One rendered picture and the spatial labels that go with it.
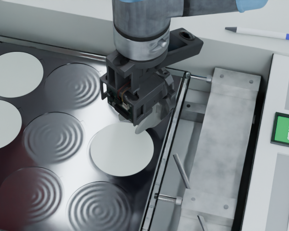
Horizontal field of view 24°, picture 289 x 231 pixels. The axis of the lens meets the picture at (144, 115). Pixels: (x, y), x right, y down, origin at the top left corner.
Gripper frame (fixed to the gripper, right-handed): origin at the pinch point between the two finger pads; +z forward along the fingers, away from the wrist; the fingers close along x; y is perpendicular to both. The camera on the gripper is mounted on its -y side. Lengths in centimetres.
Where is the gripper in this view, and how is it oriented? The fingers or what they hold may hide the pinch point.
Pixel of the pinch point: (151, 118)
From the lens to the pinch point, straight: 107.4
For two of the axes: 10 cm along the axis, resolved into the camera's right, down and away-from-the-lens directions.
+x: 7.1, 5.8, -4.0
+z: 0.0, 5.8, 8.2
